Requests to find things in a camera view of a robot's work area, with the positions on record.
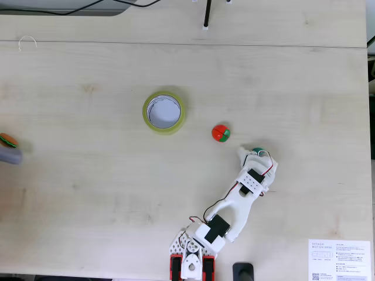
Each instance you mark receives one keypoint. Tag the green toy cucumber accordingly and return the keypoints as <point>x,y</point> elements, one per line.
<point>257,150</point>

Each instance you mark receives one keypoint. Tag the red toy strawberry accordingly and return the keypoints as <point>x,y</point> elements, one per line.
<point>219,133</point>

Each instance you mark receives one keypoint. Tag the yellow tape roll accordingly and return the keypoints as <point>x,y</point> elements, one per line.
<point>146,117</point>

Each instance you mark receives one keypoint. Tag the red table clamp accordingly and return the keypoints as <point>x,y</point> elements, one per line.
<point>209,267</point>
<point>175,267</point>

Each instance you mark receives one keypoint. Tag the white printed paper sheet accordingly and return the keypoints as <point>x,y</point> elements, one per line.
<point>340,263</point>

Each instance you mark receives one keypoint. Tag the grey rounded object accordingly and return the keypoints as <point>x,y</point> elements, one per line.
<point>10,155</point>

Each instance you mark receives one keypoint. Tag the toy hamburger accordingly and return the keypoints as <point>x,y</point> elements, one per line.
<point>8,140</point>

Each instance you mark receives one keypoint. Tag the black desk clamp mount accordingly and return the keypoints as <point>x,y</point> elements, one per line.
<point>243,270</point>

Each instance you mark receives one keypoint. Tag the black camera tripod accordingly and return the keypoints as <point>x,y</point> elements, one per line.
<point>207,14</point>

